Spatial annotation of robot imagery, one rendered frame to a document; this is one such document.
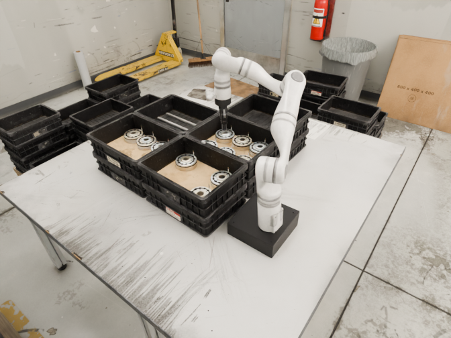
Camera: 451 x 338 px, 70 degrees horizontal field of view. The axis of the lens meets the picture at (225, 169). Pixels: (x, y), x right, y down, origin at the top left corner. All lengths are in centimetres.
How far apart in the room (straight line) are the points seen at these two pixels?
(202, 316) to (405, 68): 335
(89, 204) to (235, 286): 82
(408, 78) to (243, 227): 298
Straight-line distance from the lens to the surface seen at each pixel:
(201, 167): 156
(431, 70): 395
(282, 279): 129
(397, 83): 400
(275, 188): 120
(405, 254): 250
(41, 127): 286
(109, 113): 295
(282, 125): 121
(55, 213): 172
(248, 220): 137
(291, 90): 132
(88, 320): 215
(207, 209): 130
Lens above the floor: 177
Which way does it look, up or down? 38 degrees down
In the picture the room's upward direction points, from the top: 2 degrees counter-clockwise
